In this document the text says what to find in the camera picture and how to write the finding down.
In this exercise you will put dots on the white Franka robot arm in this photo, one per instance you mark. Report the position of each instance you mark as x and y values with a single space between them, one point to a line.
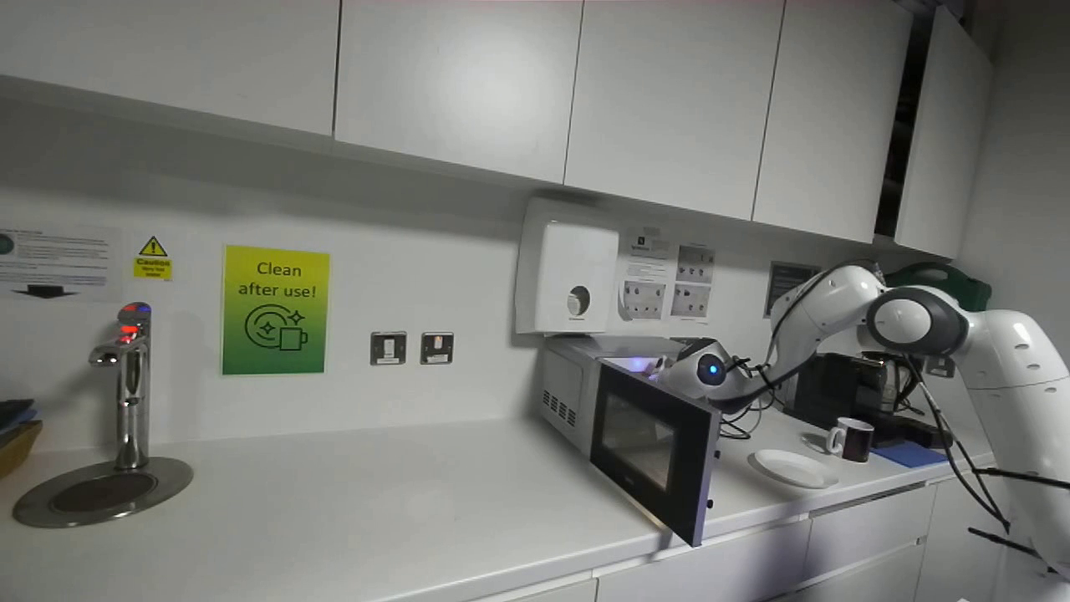
1005 355

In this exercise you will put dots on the silver microwave oven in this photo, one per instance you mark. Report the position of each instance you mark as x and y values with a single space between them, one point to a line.
563 390

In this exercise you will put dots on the black microwave door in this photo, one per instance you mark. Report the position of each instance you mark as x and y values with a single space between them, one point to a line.
646 439

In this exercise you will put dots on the black mug with white rim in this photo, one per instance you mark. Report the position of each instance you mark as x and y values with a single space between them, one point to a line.
856 442

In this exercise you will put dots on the white paper towel dispenser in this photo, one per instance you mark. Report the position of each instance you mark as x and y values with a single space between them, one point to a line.
566 273

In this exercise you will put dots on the white upper cabinet door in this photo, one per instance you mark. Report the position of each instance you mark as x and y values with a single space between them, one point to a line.
830 122
668 102
168 54
947 144
457 78

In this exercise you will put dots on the green clean after use poster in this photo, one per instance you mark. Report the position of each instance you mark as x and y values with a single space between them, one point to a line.
275 309

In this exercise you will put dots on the white round plate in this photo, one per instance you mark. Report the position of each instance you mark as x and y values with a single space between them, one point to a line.
792 468

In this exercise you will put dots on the black coffee machine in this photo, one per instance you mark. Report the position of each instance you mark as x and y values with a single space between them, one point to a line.
836 390

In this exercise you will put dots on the yellow warning sign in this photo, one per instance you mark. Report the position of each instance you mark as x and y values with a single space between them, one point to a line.
150 258

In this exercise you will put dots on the white base cabinet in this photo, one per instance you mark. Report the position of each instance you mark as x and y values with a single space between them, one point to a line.
869 522

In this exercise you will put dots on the blue cloth pad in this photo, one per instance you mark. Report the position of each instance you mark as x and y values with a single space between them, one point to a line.
909 454

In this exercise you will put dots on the chrome hot water tap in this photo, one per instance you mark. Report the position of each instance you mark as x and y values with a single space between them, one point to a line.
131 390

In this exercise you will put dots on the dark blue bowl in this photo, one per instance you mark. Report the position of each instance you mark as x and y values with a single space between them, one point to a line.
14 415

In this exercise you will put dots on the yellow bowl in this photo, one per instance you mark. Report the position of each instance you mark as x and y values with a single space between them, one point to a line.
14 454

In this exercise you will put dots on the white wall socket with label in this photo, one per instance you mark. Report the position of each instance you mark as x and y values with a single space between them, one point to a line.
644 295
692 293

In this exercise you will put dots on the metal wall switch plate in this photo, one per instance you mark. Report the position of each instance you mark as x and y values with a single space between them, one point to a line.
390 348
435 348

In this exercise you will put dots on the dark framed wall poster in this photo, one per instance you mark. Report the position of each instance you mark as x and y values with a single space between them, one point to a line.
779 285

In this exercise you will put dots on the green wall box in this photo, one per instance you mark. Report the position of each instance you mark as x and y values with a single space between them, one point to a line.
956 281

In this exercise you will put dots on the white printed wall notice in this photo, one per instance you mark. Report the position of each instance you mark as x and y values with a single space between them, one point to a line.
54 258

